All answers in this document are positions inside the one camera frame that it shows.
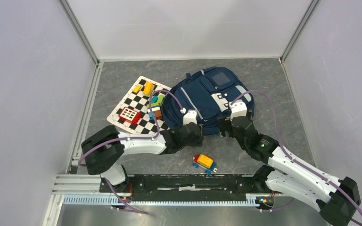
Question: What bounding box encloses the navy blue student backpack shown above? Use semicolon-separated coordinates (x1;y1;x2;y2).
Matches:
161;66;255;136

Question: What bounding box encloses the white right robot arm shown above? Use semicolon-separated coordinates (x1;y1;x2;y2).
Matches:
218;115;361;226

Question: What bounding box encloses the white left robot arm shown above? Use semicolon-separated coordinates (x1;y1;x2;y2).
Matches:
79;122;203;192

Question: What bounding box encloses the orange brown toy block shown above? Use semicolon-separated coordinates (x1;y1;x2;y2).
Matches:
152;106;163;120

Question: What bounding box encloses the blue toy block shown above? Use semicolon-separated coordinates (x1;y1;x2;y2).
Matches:
148;112;156;120

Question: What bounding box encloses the yellow red toy car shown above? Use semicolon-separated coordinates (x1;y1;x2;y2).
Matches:
192;154;218;176

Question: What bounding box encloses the green toy block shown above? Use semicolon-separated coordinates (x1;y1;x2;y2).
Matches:
156;94;165;105

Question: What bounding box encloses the teal toy block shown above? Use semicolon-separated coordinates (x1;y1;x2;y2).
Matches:
150;96;158;104

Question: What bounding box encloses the black white chessboard mat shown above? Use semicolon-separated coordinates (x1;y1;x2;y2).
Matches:
107;76;170;134

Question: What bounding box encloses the red window toy block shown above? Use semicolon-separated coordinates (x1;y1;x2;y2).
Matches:
119;107;141;125

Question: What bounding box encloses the orange yellow toy block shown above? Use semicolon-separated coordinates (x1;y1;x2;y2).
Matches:
143;81;154;97

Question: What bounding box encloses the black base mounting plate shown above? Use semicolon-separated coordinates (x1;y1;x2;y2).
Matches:
114;174;273;202

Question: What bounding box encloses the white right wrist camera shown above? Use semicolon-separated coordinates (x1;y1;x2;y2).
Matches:
230;100;247;120

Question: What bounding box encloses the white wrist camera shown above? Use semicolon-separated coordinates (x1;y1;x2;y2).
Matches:
230;100;247;120
180;107;198;125

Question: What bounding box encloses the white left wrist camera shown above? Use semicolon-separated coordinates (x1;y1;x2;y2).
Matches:
180;107;198;125

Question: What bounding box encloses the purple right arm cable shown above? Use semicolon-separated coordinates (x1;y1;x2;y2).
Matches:
229;90;362;226

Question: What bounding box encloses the slotted cable duct rail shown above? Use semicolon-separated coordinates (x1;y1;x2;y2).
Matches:
63;194;259;207

